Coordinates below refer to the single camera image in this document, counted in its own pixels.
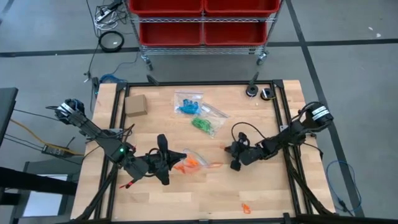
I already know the chrome wire shelf rack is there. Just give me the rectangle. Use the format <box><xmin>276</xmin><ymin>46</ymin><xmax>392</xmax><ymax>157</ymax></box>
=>
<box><xmin>124</xmin><ymin>0</ymin><xmax>284</xmax><ymax>71</ymax></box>

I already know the yellow cable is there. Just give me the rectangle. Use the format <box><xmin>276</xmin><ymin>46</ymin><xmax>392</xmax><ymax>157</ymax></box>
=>
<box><xmin>10</xmin><ymin>119</ymin><xmax>77</xmax><ymax>156</ymax></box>

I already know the orange rubber band bunch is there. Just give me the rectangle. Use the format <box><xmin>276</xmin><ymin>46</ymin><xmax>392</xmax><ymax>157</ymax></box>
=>
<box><xmin>174</xmin><ymin>156</ymin><xmax>224</xmax><ymax>174</ymax></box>

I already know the black aluminium table frame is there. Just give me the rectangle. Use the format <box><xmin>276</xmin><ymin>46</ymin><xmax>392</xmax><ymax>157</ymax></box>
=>
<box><xmin>71</xmin><ymin>79</ymin><xmax>336</xmax><ymax>224</ymax></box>

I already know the black angled strut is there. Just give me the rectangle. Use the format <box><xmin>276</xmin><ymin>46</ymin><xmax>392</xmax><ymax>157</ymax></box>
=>
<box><xmin>146</xmin><ymin>73</ymin><xmax>160</xmax><ymax>86</ymax></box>
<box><xmin>249</xmin><ymin>71</ymin><xmax>261</xmax><ymax>87</ymax></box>

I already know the white power strip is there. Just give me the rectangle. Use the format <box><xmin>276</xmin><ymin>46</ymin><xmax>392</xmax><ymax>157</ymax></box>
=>
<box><xmin>95</xmin><ymin>8</ymin><xmax>113</xmax><ymax>22</ymax></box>

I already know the black beam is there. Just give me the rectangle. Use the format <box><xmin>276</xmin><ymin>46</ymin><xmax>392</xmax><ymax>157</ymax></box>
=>
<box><xmin>0</xmin><ymin>166</ymin><xmax>78</xmax><ymax>197</ymax></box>

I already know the red plastic bin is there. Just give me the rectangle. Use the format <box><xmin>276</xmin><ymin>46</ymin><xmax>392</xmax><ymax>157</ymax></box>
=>
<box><xmin>203</xmin><ymin>21</ymin><xmax>269</xmax><ymax>47</ymax></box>
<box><xmin>139</xmin><ymin>21</ymin><xmax>204</xmax><ymax>47</ymax></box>
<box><xmin>129</xmin><ymin>0</ymin><xmax>205</xmax><ymax>17</ymax></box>
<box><xmin>203</xmin><ymin>0</ymin><xmax>282</xmax><ymax>17</ymax></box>

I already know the blue coiled cable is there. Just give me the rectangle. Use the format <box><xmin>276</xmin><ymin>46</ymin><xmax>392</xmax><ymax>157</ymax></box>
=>
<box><xmin>99</xmin><ymin>73</ymin><xmax>121</xmax><ymax>84</ymax></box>

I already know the small cardboard box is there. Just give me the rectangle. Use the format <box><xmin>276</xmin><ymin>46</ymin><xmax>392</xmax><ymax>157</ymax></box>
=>
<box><xmin>125</xmin><ymin>94</ymin><xmax>149</xmax><ymax>118</ymax></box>

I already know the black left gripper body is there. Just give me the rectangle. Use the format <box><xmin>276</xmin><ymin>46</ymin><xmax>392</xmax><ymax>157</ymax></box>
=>
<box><xmin>145</xmin><ymin>133</ymin><xmax>175</xmax><ymax>187</ymax></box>

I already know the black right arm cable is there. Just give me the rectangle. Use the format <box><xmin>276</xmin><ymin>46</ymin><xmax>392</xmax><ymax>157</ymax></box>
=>
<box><xmin>231</xmin><ymin>121</ymin><xmax>267</xmax><ymax>141</ymax></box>

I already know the black cable bundle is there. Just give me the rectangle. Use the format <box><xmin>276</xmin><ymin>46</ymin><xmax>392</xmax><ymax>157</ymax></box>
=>
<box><xmin>281</xmin><ymin>136</ymin><xmax>335</xmax><ymax>217</ymax></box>
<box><xmin>76</xmin><ymin>161</ymin><xmax>124</xmax><ymax>222</ymax></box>

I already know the thin looped cable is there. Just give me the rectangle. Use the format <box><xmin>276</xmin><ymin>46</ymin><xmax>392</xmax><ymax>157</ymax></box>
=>
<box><xmin>325</xmin><ymin>160</ymin><xmax>364</xmax><ymax>217</ymax></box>

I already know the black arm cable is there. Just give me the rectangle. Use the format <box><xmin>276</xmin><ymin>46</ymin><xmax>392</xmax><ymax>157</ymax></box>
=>
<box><xmin>231</xmin><ymin>121</ymin><xmax>267</xmax><ymax>141</ymax></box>
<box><xmin>116</xmin><ymin>123</ymin><xmax>137</xmax><ymax>141</ymax></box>

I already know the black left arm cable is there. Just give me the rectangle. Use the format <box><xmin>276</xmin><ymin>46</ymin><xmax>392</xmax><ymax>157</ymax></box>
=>
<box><xmin>116</xmin><ymin>123</ymin><xmax>137</xmax><ymax>141</ymax></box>

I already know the clear plastic zip bag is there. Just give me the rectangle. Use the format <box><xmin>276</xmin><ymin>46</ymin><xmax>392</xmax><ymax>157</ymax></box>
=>
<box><xmin>174</xmin><ymin>90</ymin><xmax>205</xmax><ymax>116</ymax></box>
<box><xmin>173</xmin><ymin>148</ymin><xmax>224</xmax><ymax>175</ymax></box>
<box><xmin>190</xmin><ymin>102</ymin><xmax>230</xmax><ymax>139</ymax></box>

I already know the black power brick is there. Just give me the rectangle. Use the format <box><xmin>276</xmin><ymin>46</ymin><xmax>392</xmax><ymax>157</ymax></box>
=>
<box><xmin>41</xmin><ymin>143</ymin><xmax>76</xmax><ymax>157</ymax></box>

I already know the yellow wire spool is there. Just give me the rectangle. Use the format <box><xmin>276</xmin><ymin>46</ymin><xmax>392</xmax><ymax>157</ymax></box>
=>
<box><xmin>260</xmin><ymin>87</ymin><xmax>276</xmax><ymax>101</ymax></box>

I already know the white coiled cable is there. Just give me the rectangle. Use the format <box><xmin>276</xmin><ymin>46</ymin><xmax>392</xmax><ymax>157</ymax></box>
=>
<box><xmin>94</xmin><ymin>11</ymin><xmax>121</xmax><ymax>31</ymax></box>

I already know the black desk panel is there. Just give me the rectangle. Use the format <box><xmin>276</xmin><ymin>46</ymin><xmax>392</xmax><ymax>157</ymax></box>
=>
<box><xmin>0</xmin><ymin>86</ymin><xmax>19</xmax><ymax>147</ymax></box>

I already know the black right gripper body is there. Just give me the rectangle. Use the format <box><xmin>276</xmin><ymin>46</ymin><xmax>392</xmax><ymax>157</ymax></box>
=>
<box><xmin>229</xmin><ymin>132</ymin><xmax>259</xmax><ymax>172</ymax></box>

